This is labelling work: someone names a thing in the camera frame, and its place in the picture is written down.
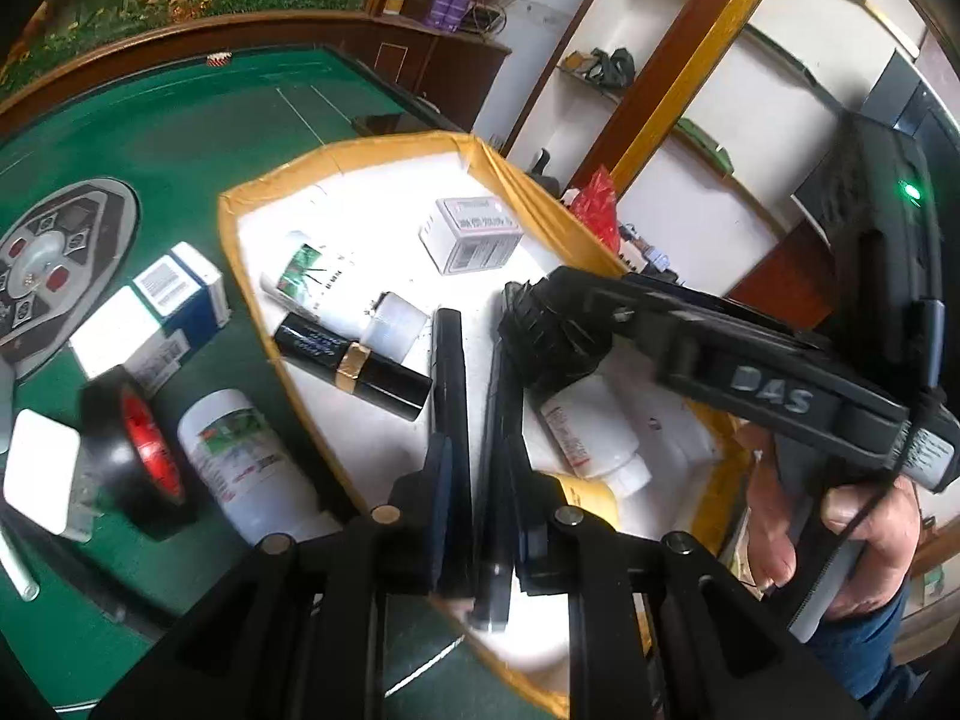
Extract plain white carton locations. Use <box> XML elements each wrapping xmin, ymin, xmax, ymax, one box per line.
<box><xmin>69</xmin><ymin>286</ymin><xmax>192</xmax><ymax>395</ymax></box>

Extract tangle of cables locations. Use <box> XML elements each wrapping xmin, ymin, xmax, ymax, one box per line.
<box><xmin>469</xmin><ymin>4</ymin><xmax>511</xmax><ymax>38</ymax></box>

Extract white bottle green label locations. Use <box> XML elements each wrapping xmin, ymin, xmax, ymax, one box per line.
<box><xmin>260</xmin><ymin>231</ymin><xmax>376</xmax><ymax>338</ymax></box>
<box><xmin>178</xmin><ymin>388</ymin><xmax>342</xmax><ymax>545</ymax></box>

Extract dark shoes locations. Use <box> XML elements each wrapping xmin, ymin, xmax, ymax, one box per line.
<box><xmin>589</xmin><ymin>47</ymin><xmax>635</xmax><ymax>87</ymax></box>

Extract small white barcode box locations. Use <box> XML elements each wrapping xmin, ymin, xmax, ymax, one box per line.
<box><xmin>418</xmin><ymin>196</ymin><xmax>524</xmax><ymax>275</ymax></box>

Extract yellow-taped white foam box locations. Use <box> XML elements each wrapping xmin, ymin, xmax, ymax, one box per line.
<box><xmin>217</xmin><ymin>131</ymin><xmax>751</xmax><ymax>717</ymax></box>

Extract flat white packet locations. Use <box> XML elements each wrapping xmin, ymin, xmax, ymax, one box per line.
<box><xmin>4</xmin><ymin>409</ymin><xmax>95</xmax><ymax>541</ymax></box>

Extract translucent white cap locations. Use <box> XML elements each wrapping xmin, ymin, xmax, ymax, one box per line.
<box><xmin>360</xmin><ymin>292</ymin><xmax>428</xmax><ymax>365</ymax></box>

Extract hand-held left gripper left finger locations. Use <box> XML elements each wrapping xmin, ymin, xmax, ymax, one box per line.
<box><xmin>90</xmin><ymin>435</ymin><xmax>481</xmax><ymax>720</ymax></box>

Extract yellow packet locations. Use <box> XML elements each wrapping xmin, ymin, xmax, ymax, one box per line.
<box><xmin>540</xmin><ymin>469</ymin><xmax>620</xmax><ymax>533</ymax></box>

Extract black slim remote stick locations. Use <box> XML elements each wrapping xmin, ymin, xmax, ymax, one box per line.
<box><xmin>472</xmin><ymin>345</ymin><xmax>520</xmax><ymax>631</ymax></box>

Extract round table control panel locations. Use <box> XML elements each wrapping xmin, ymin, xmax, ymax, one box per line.
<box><xmin>0</xmin><ymin>178</ymin><xmax>141</xmax><ymax>380</ymax></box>

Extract black lipstick gold band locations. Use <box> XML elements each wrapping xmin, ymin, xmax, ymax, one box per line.
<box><xmin>274</xmin><ymin>311</ymin><xmax>432</xmax><ymax>421</ymax></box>

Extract person's right hand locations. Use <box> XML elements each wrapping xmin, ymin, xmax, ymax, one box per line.
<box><xmin>739</xmin><ymin>420</ymin><xmax>923</xmax><ymax>623</ymax></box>

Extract black bar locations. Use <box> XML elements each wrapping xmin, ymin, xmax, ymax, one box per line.
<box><xmin>430</xmin><ymin>307</ymin><xmax>473</xmax><ymax>593</ymax></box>

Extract black tape roll red core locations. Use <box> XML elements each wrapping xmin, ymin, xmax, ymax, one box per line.
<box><xmin>79</xmin><ymin>364</ymin><xmax>200</xmax><ymax>541</ymax></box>

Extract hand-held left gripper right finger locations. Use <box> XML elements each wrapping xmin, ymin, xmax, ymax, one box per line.
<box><xmin>502</xmin><ymin>435</ymin><xmax>871</xmax><ymax>720</ymax></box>

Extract red plastic bag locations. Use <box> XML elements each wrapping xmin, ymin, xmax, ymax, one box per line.
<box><xmin>574</xmin><ymin>165</ymin><xmax>623</xmax><ymax>252</ymax></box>

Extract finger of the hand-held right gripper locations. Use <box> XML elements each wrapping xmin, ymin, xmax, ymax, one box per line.
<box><xmin>551</xmin><ymin>270</ymin><xmax>668</xmax><ymax>383</ymax></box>

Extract white bottle red label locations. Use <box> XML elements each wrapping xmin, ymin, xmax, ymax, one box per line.
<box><xmin>540</xmin><ymin>375</ymin><xmax>652</xmax><ymax>500</ymax></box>

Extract white tube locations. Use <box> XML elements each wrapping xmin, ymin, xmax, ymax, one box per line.
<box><xmin>0</xmin><ymin>517</ymin><xmax>40</xmax><ymax>602</ymax></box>

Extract person's right forearm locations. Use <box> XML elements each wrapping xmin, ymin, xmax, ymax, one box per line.
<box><xmin>806</xmin><ymin>585</ymin><xmax>912</xmax><ymax>713</ymax></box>

